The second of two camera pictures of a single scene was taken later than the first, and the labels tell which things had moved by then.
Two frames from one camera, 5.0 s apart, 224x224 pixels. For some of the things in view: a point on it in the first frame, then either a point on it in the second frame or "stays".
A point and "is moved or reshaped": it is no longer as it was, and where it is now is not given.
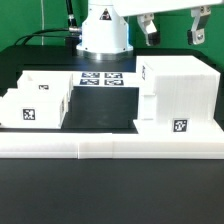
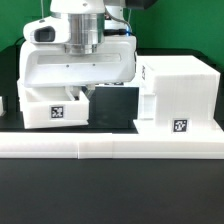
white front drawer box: (33, 108) is moved or reshaped
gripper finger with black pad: (201, 14) -> (89, 90)
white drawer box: (46, 80) is moved or reshaped
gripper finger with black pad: (151, 33) -> (74, 92)
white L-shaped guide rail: (101, 145) stays
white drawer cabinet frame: (177, 95) stays
